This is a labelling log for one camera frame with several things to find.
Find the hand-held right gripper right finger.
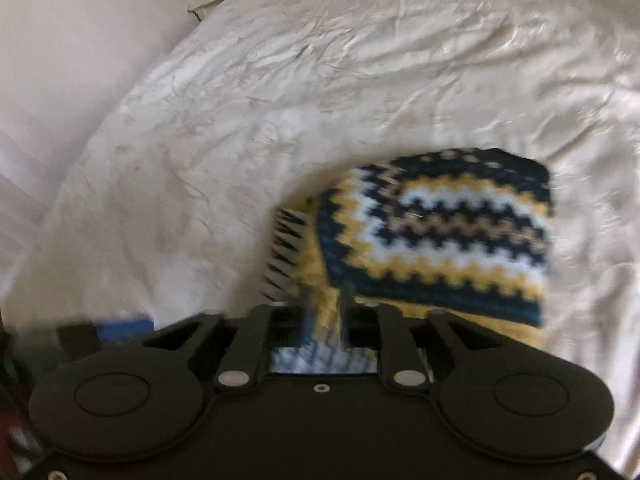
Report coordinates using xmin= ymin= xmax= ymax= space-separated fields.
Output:
xmin=339 ymin=290 xmax=502 ymax=395

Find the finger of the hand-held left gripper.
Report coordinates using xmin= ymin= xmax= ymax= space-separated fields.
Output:
xmin=56 ymin=312 xmax=155 ymax=357

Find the yellow cloth with striped edge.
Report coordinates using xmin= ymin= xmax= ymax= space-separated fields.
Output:
xmin=262 ymin=195 xmax=547 ymax=352

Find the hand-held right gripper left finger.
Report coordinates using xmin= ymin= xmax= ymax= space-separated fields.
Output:
xmin=142 ymin=302 xmax=310 ymax=394

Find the navy yellow white knit garment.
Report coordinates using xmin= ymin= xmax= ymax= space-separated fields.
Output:
xmin=314 ymin=147 xmax=554 ymax=330

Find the cream nightstand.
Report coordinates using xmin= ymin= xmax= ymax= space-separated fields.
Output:
xmin=187 ymin=0 xmax=237 ymax=22

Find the white bed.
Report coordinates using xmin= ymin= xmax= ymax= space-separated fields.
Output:
xmin=0 ymin=0 xmax=640 ymax=476

